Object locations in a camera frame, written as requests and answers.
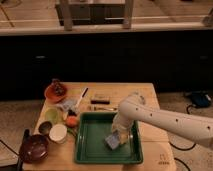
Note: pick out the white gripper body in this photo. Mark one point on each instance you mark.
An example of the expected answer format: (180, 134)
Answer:
(123, 126)

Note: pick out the blue sponge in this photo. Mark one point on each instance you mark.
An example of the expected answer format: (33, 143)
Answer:
(113, 140)

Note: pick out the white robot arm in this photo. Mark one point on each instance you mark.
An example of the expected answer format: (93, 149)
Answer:
(133, 108)

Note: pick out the green plastic tray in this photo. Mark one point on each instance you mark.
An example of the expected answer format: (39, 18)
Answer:
(91, 147)

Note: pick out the dark rectangular block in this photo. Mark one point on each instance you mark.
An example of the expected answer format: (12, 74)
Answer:
(100, 99)

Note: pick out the metal utensil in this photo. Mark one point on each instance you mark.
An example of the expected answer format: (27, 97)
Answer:
(94, 108)

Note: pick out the orange carrot toy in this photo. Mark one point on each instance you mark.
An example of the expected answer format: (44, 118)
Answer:
(71, 121)

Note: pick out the clear plastic bag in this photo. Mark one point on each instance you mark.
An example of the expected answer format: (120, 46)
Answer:
(67, 105)

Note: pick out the white cup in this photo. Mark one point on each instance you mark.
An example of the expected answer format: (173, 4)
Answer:
(58, 133)

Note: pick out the light green cup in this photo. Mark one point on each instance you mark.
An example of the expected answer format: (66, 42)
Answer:
(52, 115)

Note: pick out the dark pinecone object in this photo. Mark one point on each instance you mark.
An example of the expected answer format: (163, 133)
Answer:
(57, 87)

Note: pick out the small dark bowl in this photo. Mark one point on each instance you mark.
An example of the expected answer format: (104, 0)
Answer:
(44, 127)

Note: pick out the dark blue floor device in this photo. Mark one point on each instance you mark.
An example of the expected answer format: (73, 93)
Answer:
(201, 100)

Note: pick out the dark red bowl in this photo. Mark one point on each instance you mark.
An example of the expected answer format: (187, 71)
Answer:
(34, 149)

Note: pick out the white handled knife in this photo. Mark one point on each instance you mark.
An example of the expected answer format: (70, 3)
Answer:
(81, 96)

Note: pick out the black ladle handle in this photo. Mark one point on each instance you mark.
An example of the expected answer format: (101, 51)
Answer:
(20, 162)

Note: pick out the wooden shelf frame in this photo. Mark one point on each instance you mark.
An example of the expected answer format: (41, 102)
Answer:
(72, 13)

